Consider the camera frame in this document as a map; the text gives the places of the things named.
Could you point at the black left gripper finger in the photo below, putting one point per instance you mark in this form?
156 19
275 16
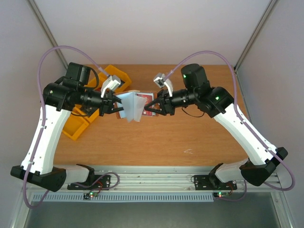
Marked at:
112 110
114 99

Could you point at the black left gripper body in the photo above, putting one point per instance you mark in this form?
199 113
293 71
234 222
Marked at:
106 102

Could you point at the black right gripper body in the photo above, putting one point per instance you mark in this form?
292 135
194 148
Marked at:
166 103

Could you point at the red VIP card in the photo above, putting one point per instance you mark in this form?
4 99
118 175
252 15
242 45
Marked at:
149 97

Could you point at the brown leather card holder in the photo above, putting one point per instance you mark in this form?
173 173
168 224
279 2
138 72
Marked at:
132 104

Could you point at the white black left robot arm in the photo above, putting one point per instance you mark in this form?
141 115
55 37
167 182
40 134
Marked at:
58 101

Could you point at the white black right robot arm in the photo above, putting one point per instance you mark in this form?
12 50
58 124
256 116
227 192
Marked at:
218 103

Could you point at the yellow bin near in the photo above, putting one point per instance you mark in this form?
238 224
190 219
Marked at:
74 127

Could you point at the left small circuit board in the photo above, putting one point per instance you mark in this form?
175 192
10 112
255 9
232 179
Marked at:
91 195

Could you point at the small circuit board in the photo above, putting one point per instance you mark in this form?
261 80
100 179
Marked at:
221 194
91 195

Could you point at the right small circuit board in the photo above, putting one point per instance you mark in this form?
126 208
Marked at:
221 194

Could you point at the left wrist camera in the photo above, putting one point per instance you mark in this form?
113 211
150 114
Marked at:
111 83

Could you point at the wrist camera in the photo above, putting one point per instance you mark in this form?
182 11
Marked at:
111 83
161 82

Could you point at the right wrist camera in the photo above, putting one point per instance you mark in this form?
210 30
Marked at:
161 82

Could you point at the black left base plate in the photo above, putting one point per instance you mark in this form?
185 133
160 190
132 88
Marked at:
102 182

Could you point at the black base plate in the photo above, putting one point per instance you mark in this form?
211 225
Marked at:
102 182
201 182

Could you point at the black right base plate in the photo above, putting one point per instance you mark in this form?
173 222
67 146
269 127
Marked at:
201 182

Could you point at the grey slotted cable duct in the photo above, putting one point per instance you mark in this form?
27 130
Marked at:
110 197

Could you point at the left aluminium frame post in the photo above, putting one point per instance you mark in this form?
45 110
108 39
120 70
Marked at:
42 22

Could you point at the aluminium frame post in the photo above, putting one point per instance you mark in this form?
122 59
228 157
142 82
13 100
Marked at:
257 30
42 22

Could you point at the right aluminium frame post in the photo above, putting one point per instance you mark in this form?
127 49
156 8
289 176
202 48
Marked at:
257 30

